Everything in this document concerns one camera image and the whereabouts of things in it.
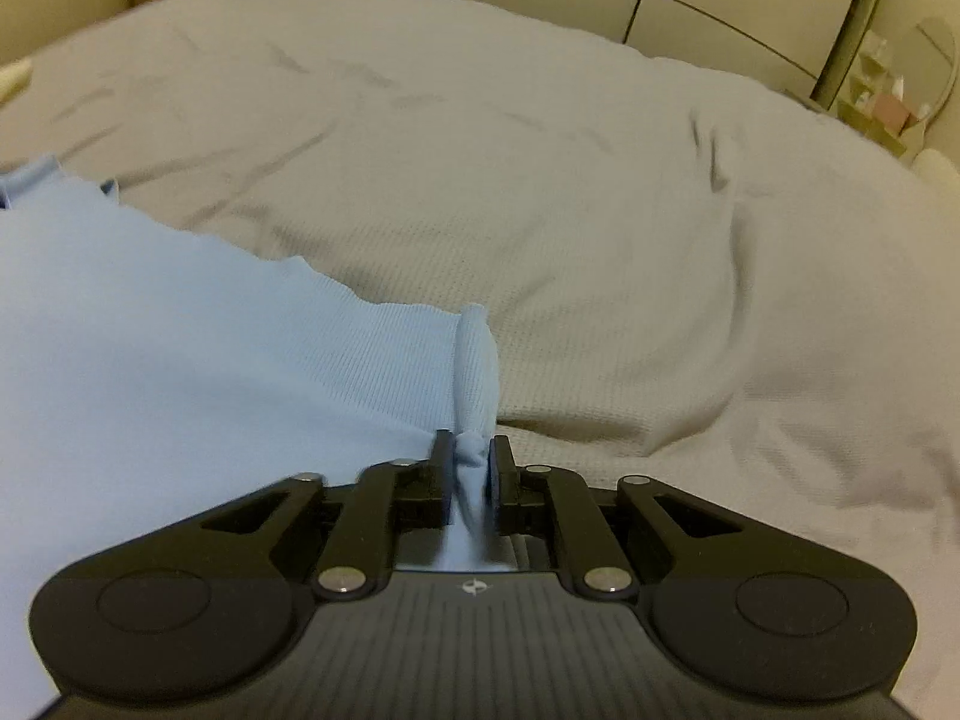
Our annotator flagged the shelf with small items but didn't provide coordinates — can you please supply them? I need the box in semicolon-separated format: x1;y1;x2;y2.
836;34;935;160

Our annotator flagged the light blue shirt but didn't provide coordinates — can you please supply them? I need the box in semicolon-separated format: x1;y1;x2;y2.
0;156;520;720

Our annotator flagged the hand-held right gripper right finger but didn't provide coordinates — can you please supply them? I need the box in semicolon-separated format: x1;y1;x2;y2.
487;433;745;601

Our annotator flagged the pink box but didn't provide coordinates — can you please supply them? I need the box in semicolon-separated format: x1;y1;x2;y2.
874;94;917;134

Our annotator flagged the bed with beige cover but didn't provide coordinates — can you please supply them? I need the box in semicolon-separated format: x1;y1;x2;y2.
0;0;960;720

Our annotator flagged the round mirror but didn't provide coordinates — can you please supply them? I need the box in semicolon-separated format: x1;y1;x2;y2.
909;15;958;125

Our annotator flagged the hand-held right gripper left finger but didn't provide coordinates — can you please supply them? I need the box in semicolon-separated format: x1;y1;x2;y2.
198;431;456;602

